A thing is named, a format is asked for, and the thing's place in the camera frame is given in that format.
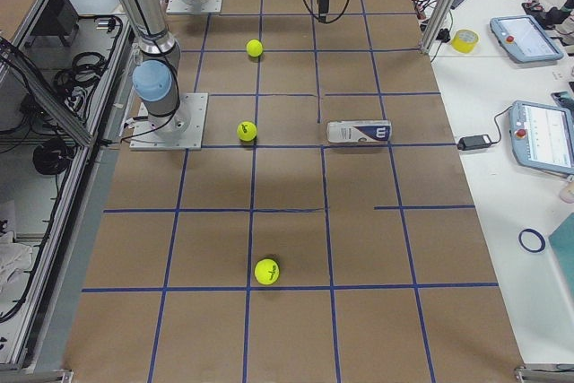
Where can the far yellow tennis ball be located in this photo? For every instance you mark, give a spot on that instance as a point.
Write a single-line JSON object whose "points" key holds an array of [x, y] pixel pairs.
{"points": [[254, 48]]}

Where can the yellow tennis ball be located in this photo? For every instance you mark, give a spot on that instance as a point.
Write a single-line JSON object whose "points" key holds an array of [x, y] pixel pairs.
{"points": [[254, 48], [267, 271], [246, 131]]}

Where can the middle yellow tennis ball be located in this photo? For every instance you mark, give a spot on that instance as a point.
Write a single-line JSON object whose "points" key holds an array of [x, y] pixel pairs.
{"points": [[246, 131]]}

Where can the near yellow tennis ball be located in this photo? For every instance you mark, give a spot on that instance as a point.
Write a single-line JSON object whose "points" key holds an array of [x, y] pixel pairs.
{"points": [[267, 271]]}

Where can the yellow tape roll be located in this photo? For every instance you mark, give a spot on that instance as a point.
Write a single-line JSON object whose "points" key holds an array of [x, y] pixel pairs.
{"points": [[464, 41]]}

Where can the upper teach pendant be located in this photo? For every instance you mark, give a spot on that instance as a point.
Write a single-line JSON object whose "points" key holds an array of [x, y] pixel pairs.
{"points": [[524, 40]]}

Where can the teach pendant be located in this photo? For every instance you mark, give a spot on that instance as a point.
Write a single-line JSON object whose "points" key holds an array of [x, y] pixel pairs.
{"points": [[542, 136], [524, 40]]}

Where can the black power adapter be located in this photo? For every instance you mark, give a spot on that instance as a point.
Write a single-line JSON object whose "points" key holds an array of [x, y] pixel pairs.
{"points": [[474, 142]]}

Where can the lower teach pendant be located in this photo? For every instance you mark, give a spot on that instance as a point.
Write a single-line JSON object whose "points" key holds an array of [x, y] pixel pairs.
{"points": [[542, 136]]}

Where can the teal box corner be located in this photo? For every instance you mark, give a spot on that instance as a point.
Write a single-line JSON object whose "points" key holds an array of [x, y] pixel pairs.
{"points": [[562, 245]]}

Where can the white crumpled cloth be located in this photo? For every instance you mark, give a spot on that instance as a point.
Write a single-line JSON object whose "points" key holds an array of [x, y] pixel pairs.
{"points": [[15, 258]]}

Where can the aluminium frame post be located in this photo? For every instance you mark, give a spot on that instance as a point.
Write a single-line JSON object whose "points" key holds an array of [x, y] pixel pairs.
{"points": [[441, 2]]}

